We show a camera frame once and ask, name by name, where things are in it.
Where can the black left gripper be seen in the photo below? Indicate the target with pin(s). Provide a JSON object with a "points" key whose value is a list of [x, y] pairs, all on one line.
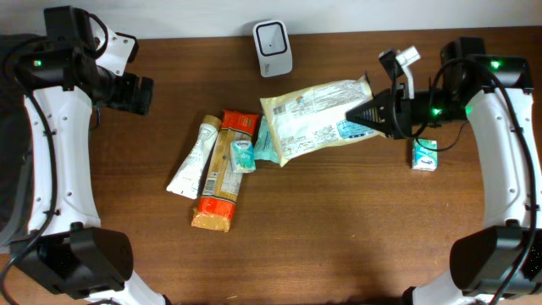
{"points": [[129, 100]]}

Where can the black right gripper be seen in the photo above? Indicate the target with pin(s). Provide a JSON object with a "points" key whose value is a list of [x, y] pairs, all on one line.
{"points": [[387, 124]]}

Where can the teal tissue pack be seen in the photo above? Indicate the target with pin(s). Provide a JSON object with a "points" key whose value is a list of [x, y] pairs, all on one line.
{"points": [[424, 155], [242, 157]]}

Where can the cream snack bag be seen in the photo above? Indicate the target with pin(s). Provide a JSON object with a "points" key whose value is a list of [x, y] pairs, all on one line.
{"points": [[313, 118]]}

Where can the white tube with beige cap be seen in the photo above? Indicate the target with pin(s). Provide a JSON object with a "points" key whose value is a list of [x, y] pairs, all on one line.
{"points": [[186, 181]]}

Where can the teal wipes packet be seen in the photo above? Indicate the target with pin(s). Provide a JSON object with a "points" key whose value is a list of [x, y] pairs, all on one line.
{"points": [[264, 147]]}

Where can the orange spaghetti package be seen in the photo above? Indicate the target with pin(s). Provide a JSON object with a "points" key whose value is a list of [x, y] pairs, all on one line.
{"points": [[221, 188]]}

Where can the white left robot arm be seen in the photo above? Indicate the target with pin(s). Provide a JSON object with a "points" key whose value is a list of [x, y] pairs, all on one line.
{"points": [[50, 226]]}

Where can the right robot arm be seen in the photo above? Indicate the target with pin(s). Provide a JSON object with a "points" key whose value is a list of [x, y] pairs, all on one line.
{"points": [[494, 94]]}

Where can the white barcode scanner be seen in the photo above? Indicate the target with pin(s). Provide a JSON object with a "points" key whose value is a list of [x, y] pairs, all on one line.
{"points": [[273, 48]]}

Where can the dark grey mesh basket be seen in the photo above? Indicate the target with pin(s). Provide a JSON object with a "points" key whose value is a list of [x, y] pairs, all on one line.
{"points": [[16, 165]]}

